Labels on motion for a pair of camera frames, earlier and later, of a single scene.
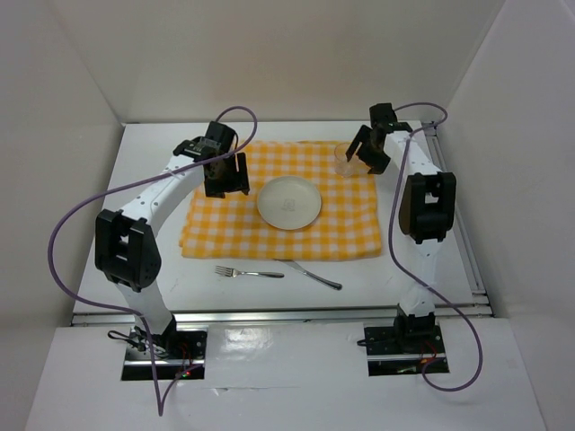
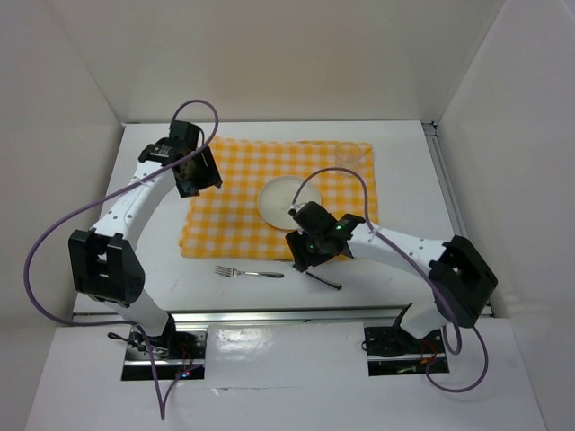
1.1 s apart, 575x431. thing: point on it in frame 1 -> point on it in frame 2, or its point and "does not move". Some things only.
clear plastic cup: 341,167 does not move
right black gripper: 378,164 -> 296,241
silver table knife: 294,265 does not move
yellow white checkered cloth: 348,223 does not move
